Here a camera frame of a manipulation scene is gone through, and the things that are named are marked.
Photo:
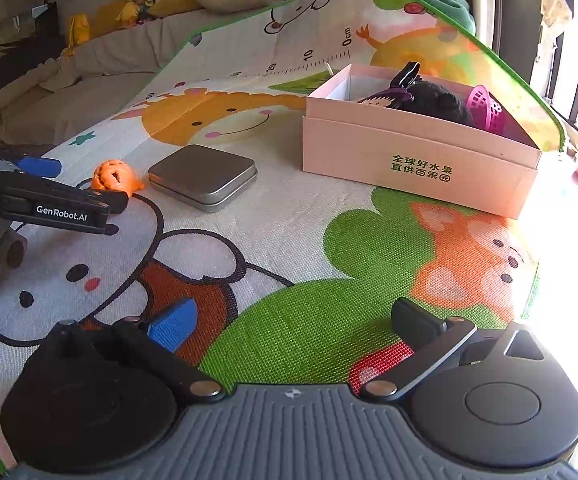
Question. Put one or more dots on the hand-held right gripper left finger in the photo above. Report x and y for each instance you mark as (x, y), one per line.
(174, 327)

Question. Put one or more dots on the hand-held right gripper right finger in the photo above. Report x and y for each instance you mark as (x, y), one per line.
(414, 322)

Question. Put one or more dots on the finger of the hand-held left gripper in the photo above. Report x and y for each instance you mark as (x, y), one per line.
(79, 192)
(39, 166)

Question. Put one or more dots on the orange plastic toy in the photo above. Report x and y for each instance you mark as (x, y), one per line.
(114, 175)

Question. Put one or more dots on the pink cardboard box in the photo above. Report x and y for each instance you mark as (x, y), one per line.
(394, 160)

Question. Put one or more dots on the dark grey plush toy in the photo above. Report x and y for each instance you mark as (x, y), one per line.
(434, 102)

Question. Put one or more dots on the pink toy colander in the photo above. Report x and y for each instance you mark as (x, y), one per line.
(489, 110)

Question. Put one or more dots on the grey bed blanket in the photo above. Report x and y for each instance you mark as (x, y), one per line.
(69, 100)

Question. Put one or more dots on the square metal tin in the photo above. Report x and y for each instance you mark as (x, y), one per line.
(204, 175)

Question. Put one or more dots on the printed cartoon play mat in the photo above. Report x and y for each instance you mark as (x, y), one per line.
(279, 240)

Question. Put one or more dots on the dark shelf unit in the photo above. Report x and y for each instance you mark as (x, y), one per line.
(9, 20)

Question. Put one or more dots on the yellow bird plush toy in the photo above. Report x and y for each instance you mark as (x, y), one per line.
(129, 10)

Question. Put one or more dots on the yellow bolster pillow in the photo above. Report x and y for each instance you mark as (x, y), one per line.
(176, 5)

